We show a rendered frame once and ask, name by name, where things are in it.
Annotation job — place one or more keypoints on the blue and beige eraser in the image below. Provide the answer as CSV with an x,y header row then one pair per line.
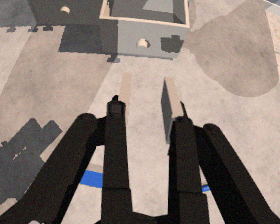
x,y
92,178

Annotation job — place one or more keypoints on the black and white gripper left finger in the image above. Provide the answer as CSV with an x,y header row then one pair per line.
x,y
49,195

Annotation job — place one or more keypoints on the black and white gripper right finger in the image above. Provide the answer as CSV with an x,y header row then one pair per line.
x,y
237,196

